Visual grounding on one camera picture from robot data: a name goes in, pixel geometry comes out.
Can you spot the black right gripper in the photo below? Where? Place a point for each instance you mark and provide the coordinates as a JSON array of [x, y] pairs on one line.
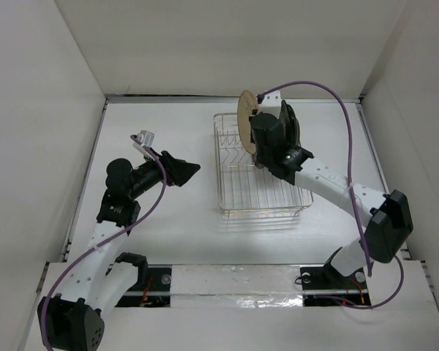
[[252, 137]]

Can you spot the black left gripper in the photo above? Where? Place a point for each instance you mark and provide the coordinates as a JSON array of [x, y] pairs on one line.
[[178, 170]]

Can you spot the beige bird pattern plate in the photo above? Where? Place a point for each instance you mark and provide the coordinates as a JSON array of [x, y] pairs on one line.
[[246, 107]]

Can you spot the black square floral plate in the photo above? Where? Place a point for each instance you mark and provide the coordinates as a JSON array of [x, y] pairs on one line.
[[287, 119]]

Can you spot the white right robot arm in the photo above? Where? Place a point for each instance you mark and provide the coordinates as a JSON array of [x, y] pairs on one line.
[[385, 219]]

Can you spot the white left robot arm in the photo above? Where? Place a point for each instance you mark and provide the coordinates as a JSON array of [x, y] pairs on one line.
[[72, 314]]

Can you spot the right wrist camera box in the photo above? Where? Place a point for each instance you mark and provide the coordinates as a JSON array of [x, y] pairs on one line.
[[271, 104]]

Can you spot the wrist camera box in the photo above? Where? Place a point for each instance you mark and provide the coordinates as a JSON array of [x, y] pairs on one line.
[[271, 104], [143, 139]]

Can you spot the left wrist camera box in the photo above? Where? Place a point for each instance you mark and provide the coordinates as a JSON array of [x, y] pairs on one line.
[[143, 139]]

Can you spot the wire dish rack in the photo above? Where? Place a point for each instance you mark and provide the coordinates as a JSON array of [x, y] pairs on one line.
[[244, 189]]

